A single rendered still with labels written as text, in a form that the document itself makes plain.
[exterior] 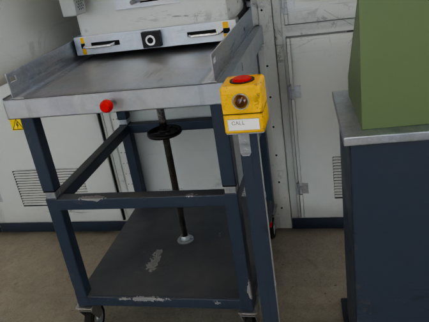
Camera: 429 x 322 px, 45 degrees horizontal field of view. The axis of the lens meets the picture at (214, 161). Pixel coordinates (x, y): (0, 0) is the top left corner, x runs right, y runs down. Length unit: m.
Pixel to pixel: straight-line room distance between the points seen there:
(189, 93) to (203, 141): 0.81
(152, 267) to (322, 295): 0.59
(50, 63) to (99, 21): 0.22
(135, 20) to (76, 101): 0.42
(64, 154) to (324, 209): 1.12
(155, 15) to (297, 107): 0.63
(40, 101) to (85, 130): 0.79
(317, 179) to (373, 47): 1.05
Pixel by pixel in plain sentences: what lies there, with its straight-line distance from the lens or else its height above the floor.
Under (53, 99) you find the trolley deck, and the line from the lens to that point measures 1.41.
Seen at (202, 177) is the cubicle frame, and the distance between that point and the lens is 2.14.
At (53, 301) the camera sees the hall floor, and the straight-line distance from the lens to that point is 2.10.
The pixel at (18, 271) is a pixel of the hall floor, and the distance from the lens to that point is 2.35.
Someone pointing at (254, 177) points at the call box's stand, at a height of 0.69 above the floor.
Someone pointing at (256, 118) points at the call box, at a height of 0.83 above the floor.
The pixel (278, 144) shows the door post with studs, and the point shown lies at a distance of 2.02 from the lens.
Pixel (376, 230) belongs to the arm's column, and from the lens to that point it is 1.22.
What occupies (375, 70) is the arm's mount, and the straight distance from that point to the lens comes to 1.10.
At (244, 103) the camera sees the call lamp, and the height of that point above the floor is 0.87.
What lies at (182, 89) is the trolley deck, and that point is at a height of 0.84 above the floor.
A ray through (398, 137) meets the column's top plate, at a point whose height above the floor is 0.74.
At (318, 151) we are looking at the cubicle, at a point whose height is 0.36.
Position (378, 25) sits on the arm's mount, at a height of 0.96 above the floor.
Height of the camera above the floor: 1.18
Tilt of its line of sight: 24 degrees down
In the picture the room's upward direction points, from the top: 9 degrees counter-clockwise
